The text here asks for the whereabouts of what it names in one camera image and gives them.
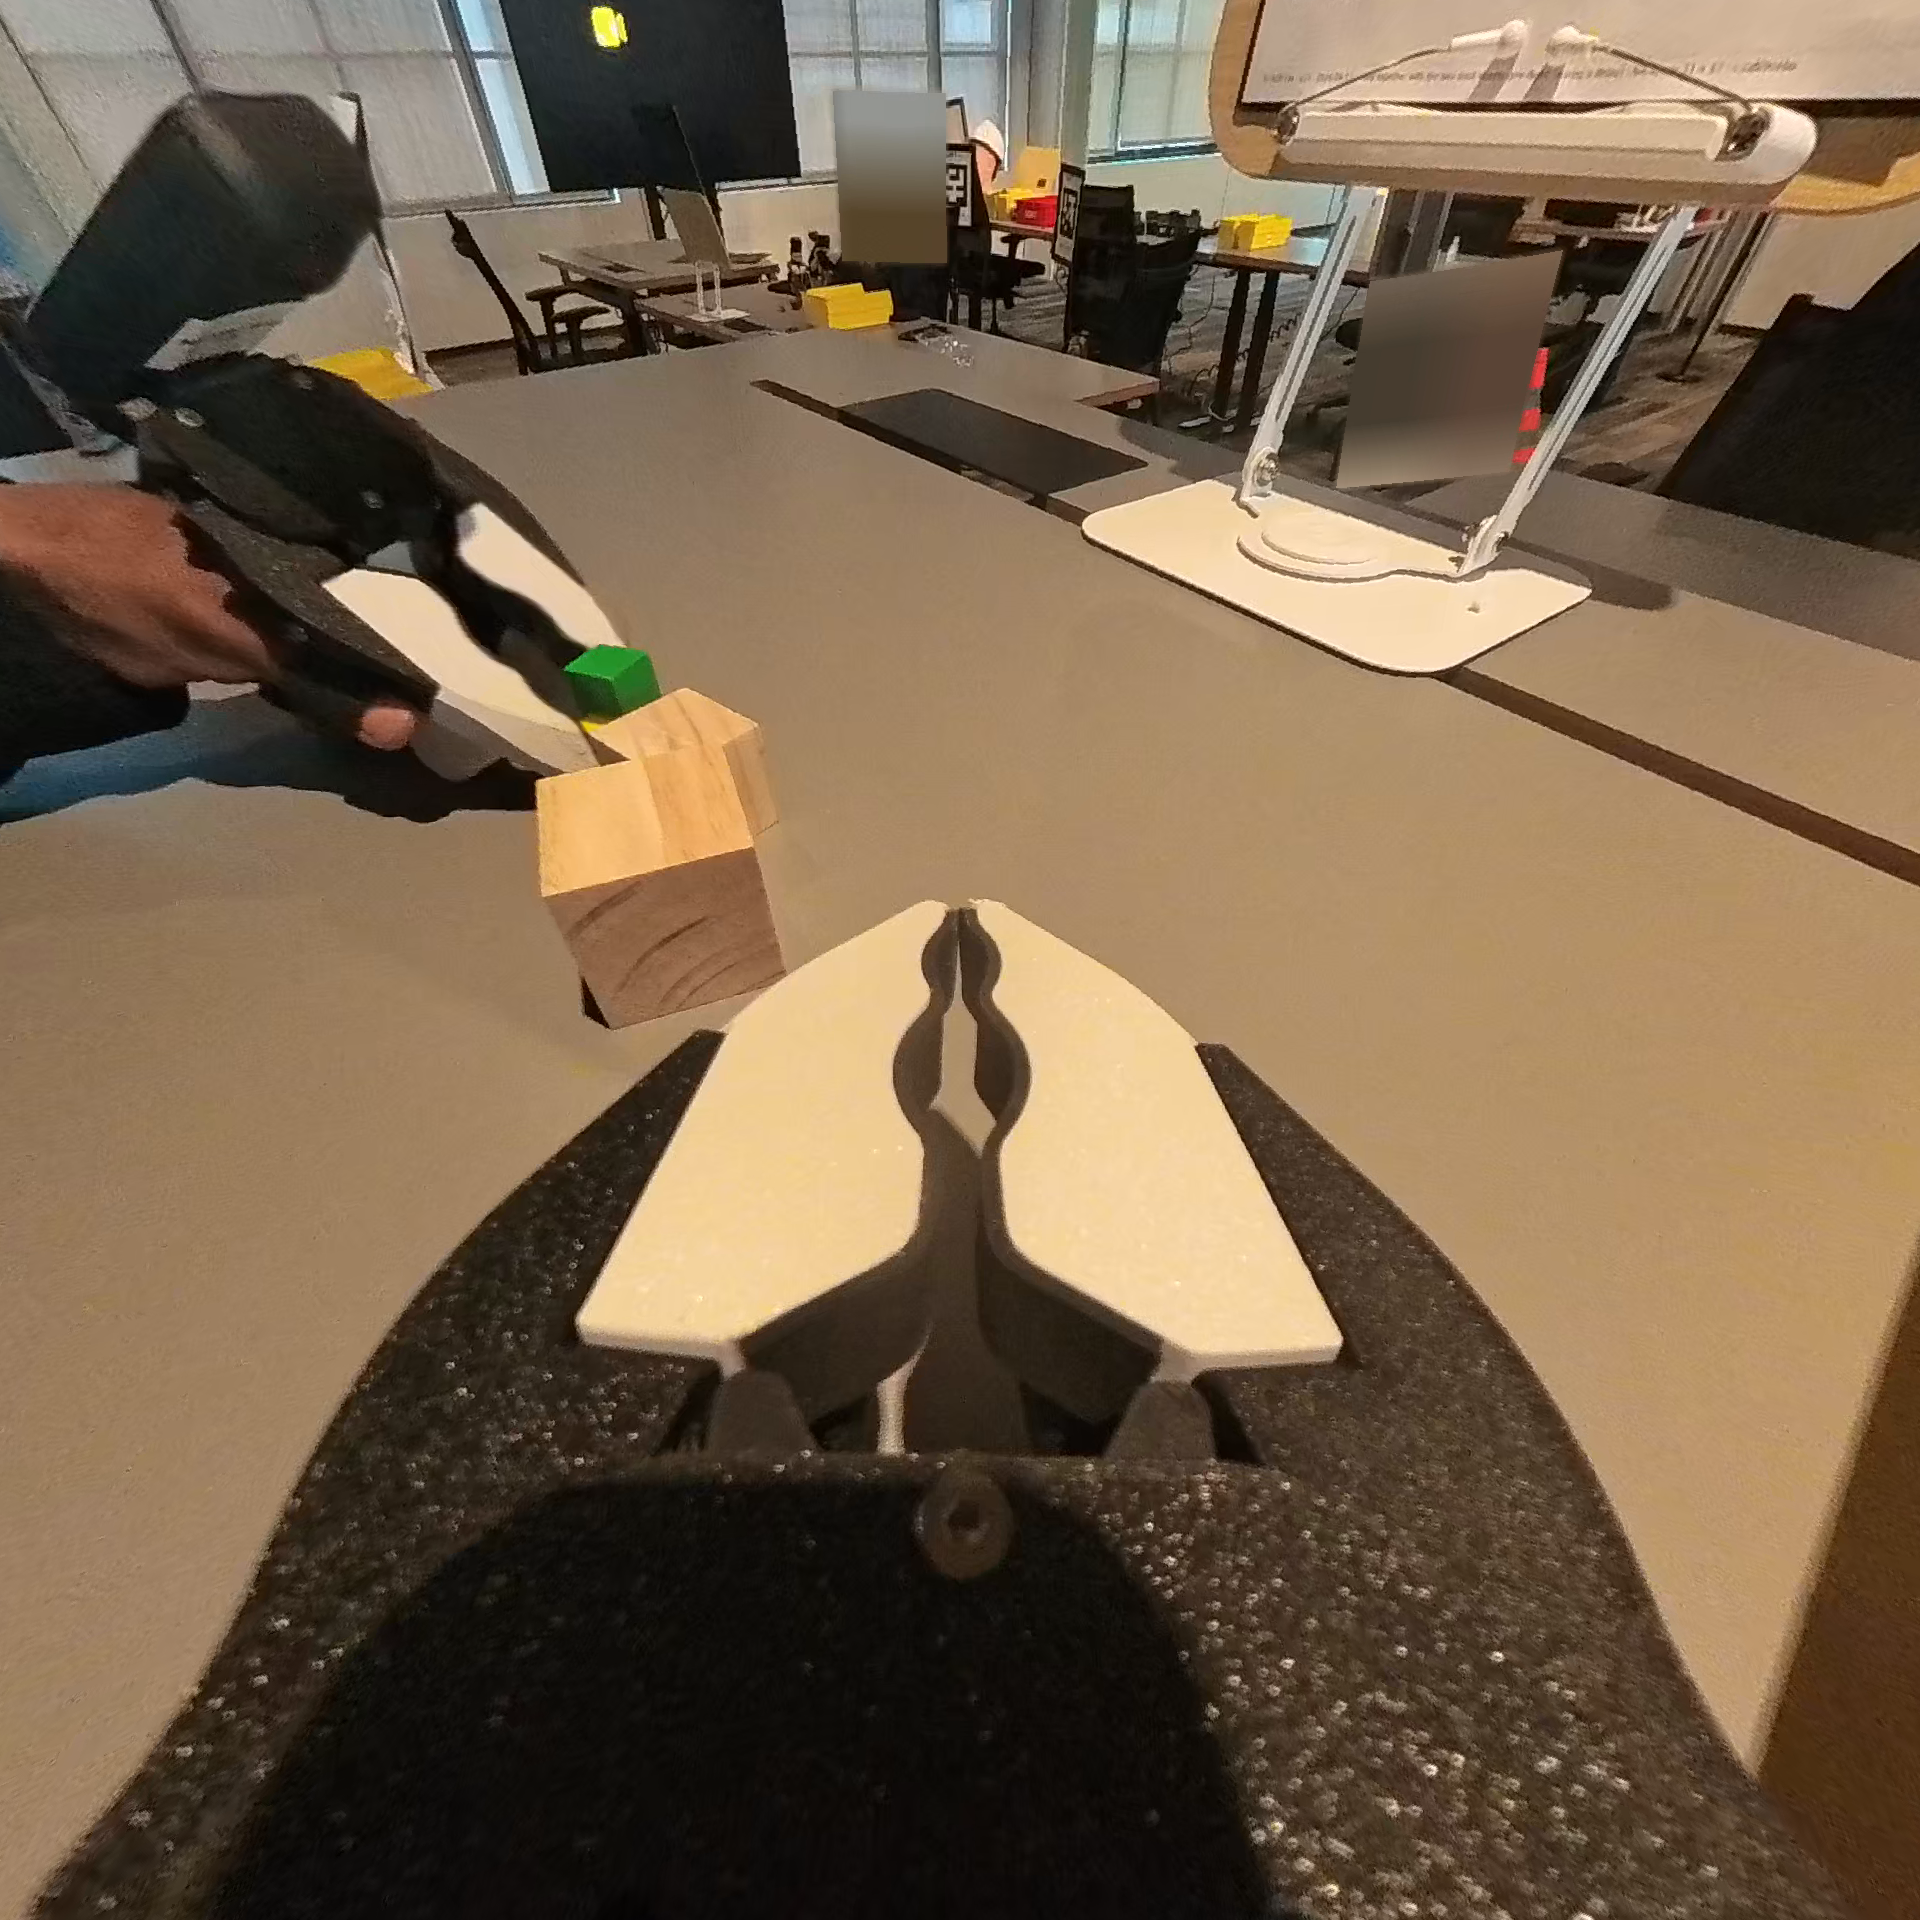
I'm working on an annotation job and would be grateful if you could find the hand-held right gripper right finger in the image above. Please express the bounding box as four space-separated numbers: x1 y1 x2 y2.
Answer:
956 894 1348 1457

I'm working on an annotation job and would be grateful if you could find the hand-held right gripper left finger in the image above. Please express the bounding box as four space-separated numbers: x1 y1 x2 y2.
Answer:
574 895 961 1453

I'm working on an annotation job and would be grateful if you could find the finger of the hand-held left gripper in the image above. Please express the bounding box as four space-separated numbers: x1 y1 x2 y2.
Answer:
445 497 636 719
318 557 589 786

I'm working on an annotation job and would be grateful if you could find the green wooden cube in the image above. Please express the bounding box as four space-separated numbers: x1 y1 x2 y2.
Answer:
564 642 664 719

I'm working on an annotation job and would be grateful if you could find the large natural wooden cube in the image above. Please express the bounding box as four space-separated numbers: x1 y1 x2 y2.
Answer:
534 749 788 1031

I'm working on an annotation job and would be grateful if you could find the person's left hand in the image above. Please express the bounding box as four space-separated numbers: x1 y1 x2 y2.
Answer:
0 479 422 756

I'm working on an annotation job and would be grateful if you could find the black office chair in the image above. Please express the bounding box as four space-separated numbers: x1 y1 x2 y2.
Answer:
444 207 632 377
1061 182 1206 365
1655 281 1920 551

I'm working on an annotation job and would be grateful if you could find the clear laptop stand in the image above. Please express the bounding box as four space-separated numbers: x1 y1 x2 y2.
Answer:
655 186 785 320

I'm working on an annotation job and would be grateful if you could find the black desk mat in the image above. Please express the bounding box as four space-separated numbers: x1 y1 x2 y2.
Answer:
836 387 1151 505

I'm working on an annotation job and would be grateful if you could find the wood-rimmed whiteboard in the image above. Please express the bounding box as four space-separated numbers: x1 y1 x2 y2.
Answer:
1210 0 1920 215

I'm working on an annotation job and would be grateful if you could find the black wall screen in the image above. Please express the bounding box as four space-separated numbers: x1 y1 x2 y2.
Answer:
497 0 804 198

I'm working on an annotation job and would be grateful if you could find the white stand with base plate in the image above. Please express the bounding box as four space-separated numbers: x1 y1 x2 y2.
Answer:
1080 17 1819 675

